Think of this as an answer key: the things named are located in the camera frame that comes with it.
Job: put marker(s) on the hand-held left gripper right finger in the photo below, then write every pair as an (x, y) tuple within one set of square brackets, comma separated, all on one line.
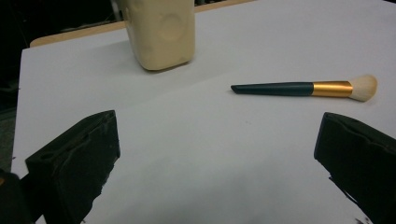
[(361, 155)]

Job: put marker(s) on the white table mat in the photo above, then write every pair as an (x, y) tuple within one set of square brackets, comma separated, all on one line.
[(199, 146)]

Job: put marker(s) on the makeup brush with gold ferrule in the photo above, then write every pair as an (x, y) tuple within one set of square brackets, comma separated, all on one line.
[(280, 89)]

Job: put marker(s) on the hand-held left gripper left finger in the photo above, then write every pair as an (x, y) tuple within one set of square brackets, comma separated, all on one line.
[(77, 161)]

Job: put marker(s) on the beige square cup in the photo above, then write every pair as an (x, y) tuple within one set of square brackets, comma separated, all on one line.
[(158, 34)]

